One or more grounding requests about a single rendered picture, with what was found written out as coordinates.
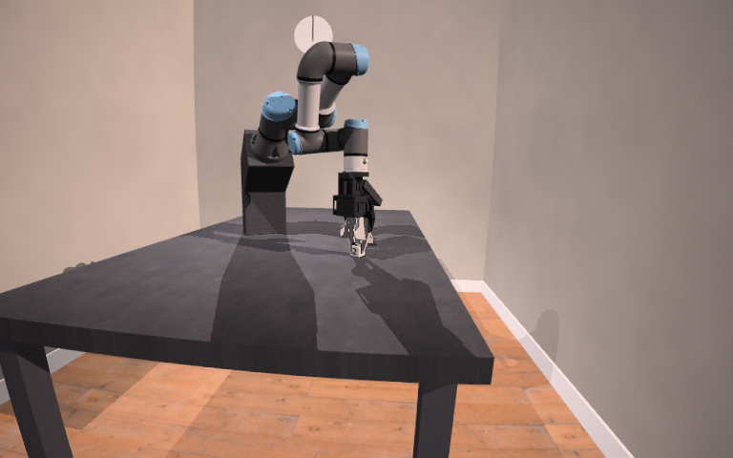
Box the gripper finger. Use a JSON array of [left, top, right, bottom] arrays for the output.
[[340, 217, 357, 248], [354, 206, 375, 254]]

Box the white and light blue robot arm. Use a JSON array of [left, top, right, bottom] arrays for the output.
[[250, 41, 369, 173]]

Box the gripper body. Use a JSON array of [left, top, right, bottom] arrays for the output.
[[333, 172, 372, 218]]

